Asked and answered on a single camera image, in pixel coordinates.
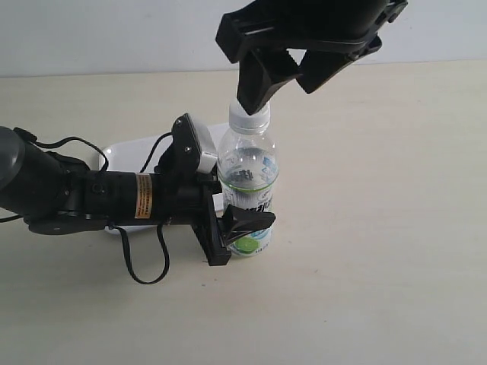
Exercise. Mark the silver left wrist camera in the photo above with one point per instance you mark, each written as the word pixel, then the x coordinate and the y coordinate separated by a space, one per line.
pixel 193 146

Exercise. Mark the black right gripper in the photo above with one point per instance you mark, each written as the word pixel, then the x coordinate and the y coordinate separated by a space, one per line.
pixel 263 30

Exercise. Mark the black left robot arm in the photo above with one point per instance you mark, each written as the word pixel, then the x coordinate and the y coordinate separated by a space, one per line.
pixel 59 195

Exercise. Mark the white bottle cap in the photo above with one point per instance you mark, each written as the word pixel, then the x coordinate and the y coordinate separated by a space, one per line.
pixel 241 122

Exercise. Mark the white plastic tray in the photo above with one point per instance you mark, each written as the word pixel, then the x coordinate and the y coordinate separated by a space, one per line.
pixel 130 156

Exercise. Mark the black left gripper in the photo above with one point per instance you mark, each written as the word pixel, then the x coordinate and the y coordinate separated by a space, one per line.
pixel 191 203

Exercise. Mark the clear plastic drink bottle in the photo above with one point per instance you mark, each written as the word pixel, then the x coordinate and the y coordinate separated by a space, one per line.
pixel 248 168

